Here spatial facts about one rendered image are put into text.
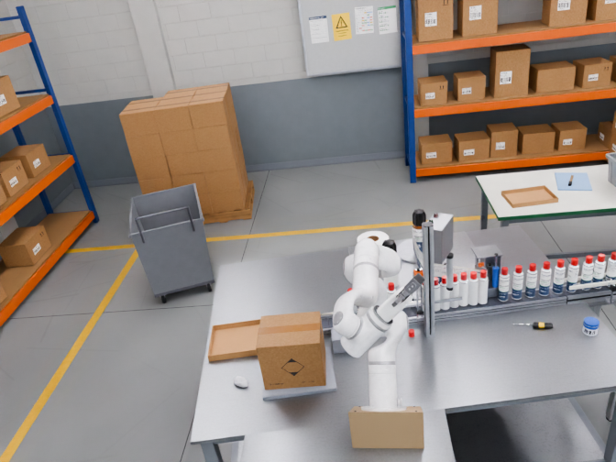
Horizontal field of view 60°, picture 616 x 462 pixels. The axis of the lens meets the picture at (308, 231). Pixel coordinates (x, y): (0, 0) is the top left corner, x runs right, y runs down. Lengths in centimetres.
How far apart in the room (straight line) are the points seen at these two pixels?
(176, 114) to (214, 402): 368
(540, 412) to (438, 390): 95
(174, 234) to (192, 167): 150
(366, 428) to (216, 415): 75
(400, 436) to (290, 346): 62
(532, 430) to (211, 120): 413
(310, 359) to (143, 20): 541
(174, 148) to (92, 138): 226
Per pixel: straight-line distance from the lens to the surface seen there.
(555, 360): 289
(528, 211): 423
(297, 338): 254
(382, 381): 235
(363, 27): 677
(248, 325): 315
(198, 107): 575
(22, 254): 610
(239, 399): 274
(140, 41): 724
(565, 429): 343
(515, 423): 339
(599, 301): 333
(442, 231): 257
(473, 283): 299
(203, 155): 590
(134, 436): 397
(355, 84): 702
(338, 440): 249
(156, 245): 468
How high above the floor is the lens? 275
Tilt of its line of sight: 29 degrees down
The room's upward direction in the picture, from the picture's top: 8 degrees counter-clockwise
